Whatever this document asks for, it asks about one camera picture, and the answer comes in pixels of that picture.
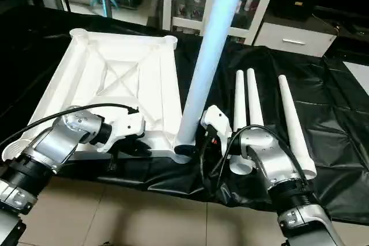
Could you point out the black plastic mat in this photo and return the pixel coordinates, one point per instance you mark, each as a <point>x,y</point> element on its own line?
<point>46,56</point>

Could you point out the white plastic table top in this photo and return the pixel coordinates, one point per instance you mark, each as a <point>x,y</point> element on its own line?
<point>132,67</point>

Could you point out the white drawer unit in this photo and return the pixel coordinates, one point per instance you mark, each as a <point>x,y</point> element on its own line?
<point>294,40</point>

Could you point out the white plastic table leg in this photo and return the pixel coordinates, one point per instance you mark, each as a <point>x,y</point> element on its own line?
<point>240,102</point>
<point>210,56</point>
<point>294,125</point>
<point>253,99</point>

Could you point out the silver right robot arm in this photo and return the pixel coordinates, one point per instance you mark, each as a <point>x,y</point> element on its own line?
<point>271,165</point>

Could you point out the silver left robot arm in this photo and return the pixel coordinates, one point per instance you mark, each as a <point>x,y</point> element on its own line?
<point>52,145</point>

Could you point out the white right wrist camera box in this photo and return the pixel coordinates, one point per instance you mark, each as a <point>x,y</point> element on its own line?
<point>218,125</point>

